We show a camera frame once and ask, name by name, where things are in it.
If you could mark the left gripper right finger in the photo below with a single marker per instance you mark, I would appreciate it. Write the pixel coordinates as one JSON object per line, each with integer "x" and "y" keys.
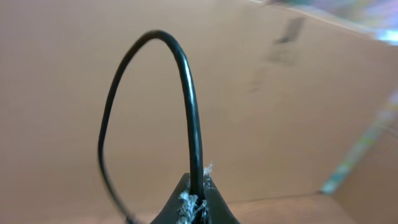
{"x": 218, "y": 211}

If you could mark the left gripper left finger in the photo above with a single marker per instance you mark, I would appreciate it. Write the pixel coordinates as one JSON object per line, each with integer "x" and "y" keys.
{"x": 180, "y": 207}

